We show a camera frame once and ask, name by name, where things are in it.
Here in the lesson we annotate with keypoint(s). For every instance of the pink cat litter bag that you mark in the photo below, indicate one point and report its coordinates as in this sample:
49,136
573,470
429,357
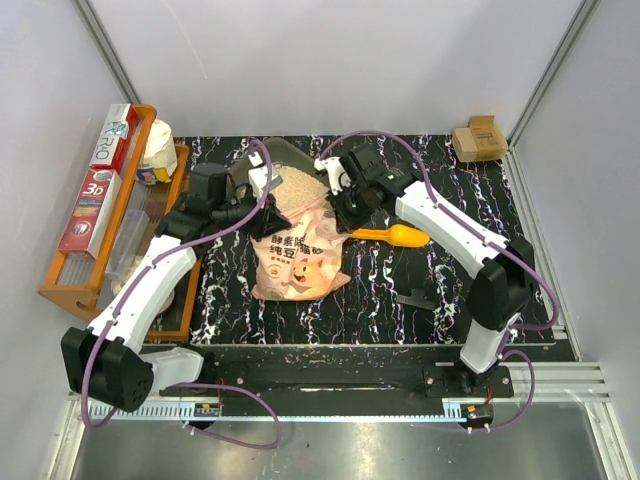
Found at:
303,262

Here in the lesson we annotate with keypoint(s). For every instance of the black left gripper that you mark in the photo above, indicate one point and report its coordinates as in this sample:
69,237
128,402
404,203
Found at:
269,220

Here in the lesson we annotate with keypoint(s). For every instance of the orange wooden rack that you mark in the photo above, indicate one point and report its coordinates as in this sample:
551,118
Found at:
113,218

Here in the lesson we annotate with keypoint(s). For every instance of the brown cardboard box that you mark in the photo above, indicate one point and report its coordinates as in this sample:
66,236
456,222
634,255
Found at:
482,140

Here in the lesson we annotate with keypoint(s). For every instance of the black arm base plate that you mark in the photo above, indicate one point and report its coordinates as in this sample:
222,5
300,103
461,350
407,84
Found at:
431,371

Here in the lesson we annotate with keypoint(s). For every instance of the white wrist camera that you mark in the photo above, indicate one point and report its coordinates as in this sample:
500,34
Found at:
331,167
258,177

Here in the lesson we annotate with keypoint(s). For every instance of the orange wooden tray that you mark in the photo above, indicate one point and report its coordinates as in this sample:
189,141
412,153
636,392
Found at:
173,325

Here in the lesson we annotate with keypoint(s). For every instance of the white round cup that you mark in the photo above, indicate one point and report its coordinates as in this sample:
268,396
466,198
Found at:
167,303

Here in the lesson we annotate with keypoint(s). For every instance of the aluminium rail frame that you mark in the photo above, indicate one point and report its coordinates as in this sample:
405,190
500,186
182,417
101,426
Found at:
466,415

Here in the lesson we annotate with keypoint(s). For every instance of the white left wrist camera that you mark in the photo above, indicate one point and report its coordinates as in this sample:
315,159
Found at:
258,177

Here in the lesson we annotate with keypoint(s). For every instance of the red white toothpaste box lower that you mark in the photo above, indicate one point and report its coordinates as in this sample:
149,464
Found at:
91,213

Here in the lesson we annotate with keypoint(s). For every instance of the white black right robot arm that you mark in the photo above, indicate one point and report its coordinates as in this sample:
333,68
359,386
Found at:
501,270

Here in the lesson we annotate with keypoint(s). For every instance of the black bag clip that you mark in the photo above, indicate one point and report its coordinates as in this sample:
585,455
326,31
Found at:
417,299

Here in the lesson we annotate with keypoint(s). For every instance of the white paper flour bag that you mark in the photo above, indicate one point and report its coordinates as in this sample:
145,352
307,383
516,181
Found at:
159,160

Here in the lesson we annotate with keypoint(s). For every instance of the red white toothpaste box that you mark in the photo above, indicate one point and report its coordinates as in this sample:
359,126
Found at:
91,213
115,137

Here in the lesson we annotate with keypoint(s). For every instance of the yellow plastic litter scoop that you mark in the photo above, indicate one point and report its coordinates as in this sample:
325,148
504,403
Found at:
397,235

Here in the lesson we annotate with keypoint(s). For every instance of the red white toothpaste box upper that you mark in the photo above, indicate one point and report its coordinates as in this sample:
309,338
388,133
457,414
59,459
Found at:
115,137

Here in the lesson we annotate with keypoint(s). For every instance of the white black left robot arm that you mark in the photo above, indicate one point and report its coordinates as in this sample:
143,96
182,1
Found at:
104,361

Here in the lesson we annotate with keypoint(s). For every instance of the grey plastic litter box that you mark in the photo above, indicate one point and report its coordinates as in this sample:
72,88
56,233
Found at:
299,188

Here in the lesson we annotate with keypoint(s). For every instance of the clear plastic container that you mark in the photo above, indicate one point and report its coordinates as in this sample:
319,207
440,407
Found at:
128,240

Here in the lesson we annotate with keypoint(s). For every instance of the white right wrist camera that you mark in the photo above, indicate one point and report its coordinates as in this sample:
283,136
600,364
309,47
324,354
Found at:
331,167

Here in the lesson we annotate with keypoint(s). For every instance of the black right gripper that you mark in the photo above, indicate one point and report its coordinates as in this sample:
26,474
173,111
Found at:
347,223

